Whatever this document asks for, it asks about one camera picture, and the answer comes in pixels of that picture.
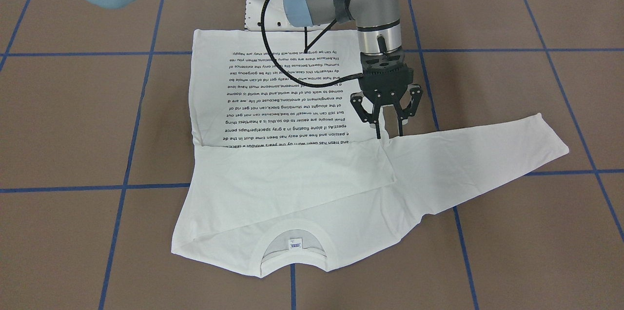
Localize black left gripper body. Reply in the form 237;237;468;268
351;52;423;120

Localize white long-sleeve printed shirt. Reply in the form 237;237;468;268
171;30;569;277

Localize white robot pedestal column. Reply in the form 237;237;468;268
244;0;305;32

